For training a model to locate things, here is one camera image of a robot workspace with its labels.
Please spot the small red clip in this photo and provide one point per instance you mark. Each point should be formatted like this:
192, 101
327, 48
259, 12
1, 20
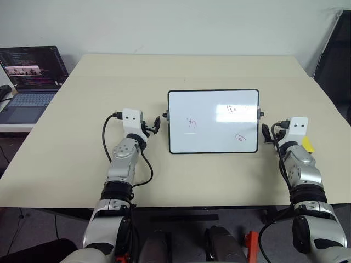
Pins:
122, 258

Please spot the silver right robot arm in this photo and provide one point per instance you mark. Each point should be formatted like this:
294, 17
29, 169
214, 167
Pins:
304, 170

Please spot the black object beside laptop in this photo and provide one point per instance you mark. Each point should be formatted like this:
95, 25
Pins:
5, 93

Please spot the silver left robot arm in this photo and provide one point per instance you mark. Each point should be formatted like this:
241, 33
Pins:
120, 164

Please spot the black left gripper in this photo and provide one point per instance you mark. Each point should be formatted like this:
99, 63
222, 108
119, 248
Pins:
146, 128

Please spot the black chair with white frame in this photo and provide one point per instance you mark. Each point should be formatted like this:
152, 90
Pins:
336, 68

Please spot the yellow object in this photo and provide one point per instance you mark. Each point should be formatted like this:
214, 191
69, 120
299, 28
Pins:
308, 144

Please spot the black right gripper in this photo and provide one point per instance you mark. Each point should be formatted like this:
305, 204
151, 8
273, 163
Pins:
279, 132

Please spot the small black-framed whiteboard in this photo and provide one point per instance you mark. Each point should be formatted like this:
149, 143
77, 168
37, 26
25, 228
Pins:
214, 122

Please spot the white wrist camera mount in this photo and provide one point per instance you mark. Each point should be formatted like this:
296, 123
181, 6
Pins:
298, 126
131, 120

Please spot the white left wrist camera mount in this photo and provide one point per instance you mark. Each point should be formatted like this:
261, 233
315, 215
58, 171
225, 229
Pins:
131, 120

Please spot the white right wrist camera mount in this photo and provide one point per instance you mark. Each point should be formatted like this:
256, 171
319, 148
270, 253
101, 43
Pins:
298, 126

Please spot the red bracket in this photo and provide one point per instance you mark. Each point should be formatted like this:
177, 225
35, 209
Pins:
251, 245

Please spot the open blue-grey laptop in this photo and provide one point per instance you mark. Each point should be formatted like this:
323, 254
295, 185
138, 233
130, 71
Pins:
30, 82

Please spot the dark rounded shape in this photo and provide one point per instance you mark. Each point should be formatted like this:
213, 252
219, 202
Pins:
225, 243

